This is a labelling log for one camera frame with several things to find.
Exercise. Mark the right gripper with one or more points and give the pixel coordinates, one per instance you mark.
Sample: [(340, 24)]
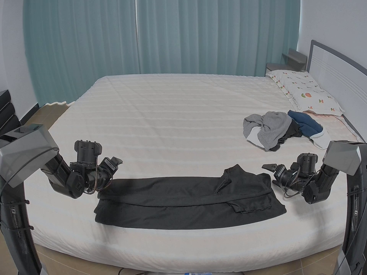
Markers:
[(285, 176)]

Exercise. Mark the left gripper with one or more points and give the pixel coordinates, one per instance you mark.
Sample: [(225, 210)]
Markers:
[(106, 172)]

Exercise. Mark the black T-shirt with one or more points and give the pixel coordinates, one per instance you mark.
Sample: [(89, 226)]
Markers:
[(186, 210)]

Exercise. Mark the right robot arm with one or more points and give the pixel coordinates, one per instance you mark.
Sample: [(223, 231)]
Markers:
[(341, 156)]

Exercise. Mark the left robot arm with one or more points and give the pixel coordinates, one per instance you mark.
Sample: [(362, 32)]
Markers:
[(25, 153)]

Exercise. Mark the pile of clothes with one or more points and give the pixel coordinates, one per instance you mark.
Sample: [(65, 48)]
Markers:
[(272, 127)]

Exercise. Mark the bed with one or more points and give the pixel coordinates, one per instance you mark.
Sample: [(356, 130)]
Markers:
[(172, 110)]

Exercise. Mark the white printed pillow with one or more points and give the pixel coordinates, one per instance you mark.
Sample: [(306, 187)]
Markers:
[(306, 92)]

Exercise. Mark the black chest of drawers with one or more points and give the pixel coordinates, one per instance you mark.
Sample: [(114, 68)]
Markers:
[(8, 116)]

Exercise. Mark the grey bedside table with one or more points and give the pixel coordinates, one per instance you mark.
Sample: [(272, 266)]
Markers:
[(294, 57)]

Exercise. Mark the blue-green curtain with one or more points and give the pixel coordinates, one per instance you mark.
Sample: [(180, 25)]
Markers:
[(86, 39), (215, 24)]

